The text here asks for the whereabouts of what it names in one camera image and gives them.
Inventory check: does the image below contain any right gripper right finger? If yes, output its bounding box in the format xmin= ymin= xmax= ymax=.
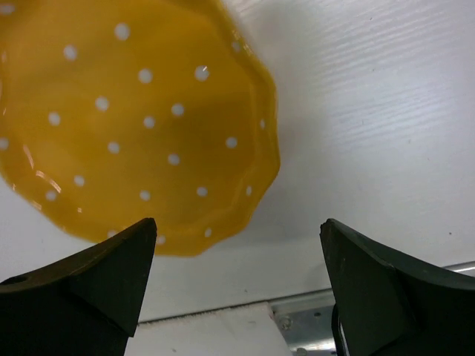
xmin=320 ymin=219 xmax=474 ymax=355

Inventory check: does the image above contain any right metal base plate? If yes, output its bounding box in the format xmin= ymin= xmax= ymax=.
xmin=269 ymin=289 xmax=337 ymax=356

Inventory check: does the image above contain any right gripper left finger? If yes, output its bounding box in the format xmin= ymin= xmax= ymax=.
xmin=1 ymin=218 xmax=157 ymax=355

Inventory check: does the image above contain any yellow dotted plate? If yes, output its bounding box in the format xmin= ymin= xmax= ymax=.
xmin=1 ymin=1 xmax=281 ymax=256

